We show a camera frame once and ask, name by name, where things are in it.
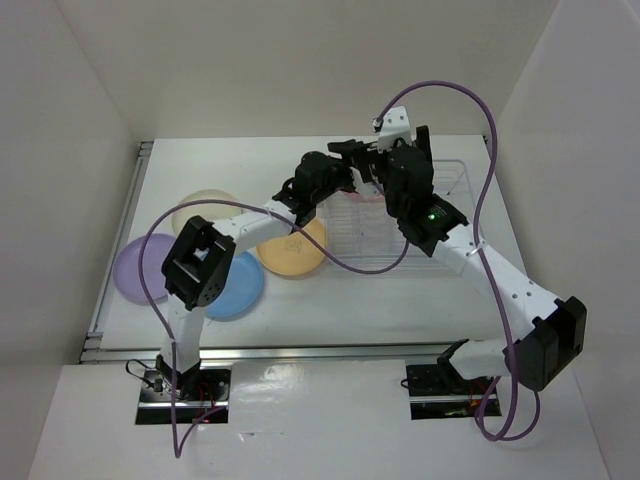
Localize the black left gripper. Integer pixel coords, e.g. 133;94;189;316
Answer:
311;138;363;205

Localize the yellow plastic plate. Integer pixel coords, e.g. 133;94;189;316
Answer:
256;232;325;277

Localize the cream plastic plate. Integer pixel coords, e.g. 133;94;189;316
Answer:
171;189;243;235

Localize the blue plastic plate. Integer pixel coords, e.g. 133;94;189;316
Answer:
205;252;264;321

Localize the purple plastic plate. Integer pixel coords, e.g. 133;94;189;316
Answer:
113;233;175;305

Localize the pink plastic plate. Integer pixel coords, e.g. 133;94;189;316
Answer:
344;188;384;203

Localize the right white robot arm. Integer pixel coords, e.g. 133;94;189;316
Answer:
328;126;587;393

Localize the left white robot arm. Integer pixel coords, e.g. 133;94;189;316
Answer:
156;151;355;399

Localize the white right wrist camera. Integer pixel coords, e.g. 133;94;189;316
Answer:
372;106;412;153

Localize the clear wire dish rack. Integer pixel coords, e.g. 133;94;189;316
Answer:
318;159;475;277

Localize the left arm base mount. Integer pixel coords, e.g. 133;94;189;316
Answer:
124;359;231;425

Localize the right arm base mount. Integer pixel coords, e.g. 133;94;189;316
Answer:
400;364;493;420

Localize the aluminium frame rail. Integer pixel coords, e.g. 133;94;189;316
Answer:
79;141;506;364

